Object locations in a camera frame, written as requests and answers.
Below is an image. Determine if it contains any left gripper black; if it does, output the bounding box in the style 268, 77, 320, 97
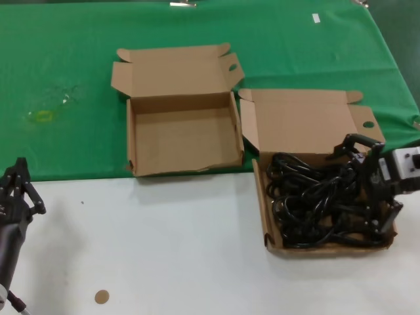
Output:
0, 157, 47, 234

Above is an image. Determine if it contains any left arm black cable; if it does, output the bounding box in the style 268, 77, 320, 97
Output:
6, 290, 30, 315

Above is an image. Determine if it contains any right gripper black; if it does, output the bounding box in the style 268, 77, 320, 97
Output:
326, 133, 404, 241

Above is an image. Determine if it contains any open cardboard box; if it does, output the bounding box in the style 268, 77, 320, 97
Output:
110, 42, 246, 178
238, 87, 398, 259

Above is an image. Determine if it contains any green tablecloth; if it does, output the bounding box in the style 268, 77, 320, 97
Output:
0, 5, 420, 183

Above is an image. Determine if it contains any clear crumpled tape patch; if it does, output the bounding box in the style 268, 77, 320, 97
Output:
55, 85, 83, 106

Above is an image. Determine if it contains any black power cable pile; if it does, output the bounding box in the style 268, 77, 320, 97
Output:
266, 152, 388, 249

